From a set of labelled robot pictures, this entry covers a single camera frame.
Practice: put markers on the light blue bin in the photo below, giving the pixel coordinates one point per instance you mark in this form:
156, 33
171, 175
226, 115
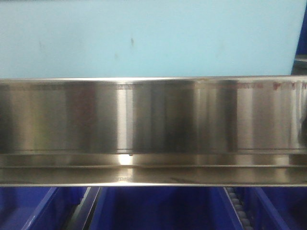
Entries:
148, 38

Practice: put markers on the stainless steel shelf beam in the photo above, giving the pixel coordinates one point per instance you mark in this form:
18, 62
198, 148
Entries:
212, 131

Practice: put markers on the blue bin front centre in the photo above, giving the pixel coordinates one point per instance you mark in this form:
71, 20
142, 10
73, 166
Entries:
164, 208

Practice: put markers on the white roller track centre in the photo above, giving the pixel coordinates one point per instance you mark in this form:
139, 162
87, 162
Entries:
238, 207

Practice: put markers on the blue bin front right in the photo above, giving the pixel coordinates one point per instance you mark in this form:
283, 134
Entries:
275, 208

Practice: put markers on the dark blue crate upper right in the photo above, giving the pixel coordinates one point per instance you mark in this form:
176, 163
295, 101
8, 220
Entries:
300, 63

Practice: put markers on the blue bin front left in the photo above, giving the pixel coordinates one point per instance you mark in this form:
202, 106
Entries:
38, 208

